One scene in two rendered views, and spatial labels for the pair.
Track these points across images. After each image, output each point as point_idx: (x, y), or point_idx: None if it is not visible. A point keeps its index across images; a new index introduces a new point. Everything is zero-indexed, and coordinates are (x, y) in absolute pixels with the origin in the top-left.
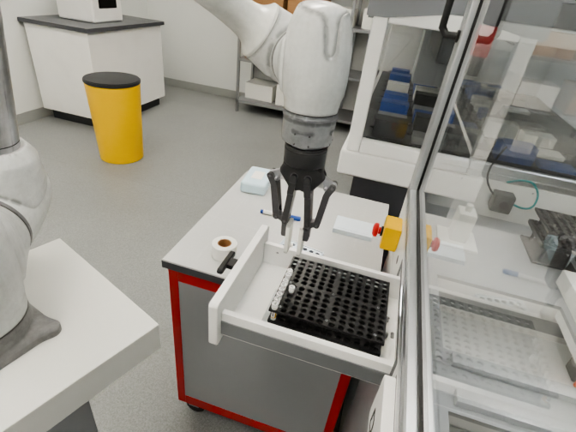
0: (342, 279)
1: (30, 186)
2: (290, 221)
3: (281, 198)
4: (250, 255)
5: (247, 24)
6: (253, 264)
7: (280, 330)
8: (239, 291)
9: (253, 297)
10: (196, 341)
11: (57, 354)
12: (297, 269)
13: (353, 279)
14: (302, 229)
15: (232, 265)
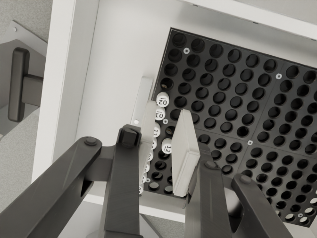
0: (280, 93)
1: None
2: (139, 166)
3: (77, 175)
4: (63, 85)
5: None
6: (80, 52)
7: (152, 214)
8: (73, 117)
9: (102, 94)
10: None
11: None
12: (179, 80)
13: (309, 38)
14: (181, 196)
15: (35, 103)
